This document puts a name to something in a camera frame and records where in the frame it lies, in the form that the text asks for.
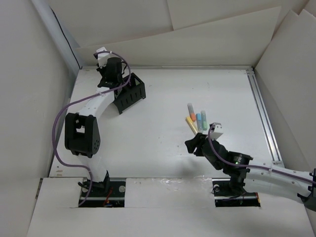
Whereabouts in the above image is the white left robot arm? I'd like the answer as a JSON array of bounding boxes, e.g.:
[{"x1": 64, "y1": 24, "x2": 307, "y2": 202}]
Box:
[{"x1": 64, "y1": 57, "x2": 124, "y2": 158}]

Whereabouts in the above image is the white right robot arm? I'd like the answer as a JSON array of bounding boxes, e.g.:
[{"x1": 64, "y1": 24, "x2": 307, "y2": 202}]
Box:
[{"x1": 185, "y1": 133, "x2": 316, "y2": 211}]

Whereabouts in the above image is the yellow highlighter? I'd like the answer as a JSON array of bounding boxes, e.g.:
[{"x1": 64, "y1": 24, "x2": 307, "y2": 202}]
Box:
[{"x1": 186, "y1": 117, "x2": 198, "y2": 135}]

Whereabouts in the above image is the blue cap highlighter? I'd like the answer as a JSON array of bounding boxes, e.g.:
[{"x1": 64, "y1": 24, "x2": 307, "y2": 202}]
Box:
[{"x1": 196, "y1": 113, "x2": 203, "y2": 132}]

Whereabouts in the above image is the green cap highlighter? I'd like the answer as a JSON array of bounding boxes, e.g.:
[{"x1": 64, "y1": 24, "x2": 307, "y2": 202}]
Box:
[{"x1": 200, "y1": 111, "x2": 208, "y2": 131}]

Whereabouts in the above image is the black slotted organizer box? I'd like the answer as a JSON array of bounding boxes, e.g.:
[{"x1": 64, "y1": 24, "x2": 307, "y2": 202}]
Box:
[{"x1": 114, "y1": 73, "x2": 146, "y2": 114}]

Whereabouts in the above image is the orange cap highlighter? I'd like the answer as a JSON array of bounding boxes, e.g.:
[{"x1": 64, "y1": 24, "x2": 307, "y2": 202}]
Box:
[{"x1": 187, "y1": 103, "x2": 196, "y2": 122}]

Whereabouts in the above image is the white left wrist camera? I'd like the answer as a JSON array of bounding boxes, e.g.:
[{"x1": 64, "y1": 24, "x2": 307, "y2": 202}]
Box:
[{"x1": 93, "y1": 47, "x2": 111, "y2": 68}]

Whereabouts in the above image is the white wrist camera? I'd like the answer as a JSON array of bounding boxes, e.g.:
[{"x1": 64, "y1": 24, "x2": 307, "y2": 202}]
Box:
[
  {"x1": 93, "y1": 47, "x2": 111, "y2": 68},
  {"x1": 210, "y1": 122, "x2": 223, "y2": 140}
]

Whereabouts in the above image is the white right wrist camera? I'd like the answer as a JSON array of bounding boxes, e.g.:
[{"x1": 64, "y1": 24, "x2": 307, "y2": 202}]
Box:
[{"x1": 210, "y1": 122, "x2": 223, "y2": 140}]

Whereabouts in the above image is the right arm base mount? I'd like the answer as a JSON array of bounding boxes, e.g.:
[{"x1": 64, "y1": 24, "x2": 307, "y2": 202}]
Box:
[{"x1": 211, "y1": 178, "x2": 261, "y2": 207}]

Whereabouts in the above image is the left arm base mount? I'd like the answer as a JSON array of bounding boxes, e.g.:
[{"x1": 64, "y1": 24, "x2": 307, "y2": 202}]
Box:
[{"x1": 79, "y1": 179, "x2": 126, "y2": 208}]

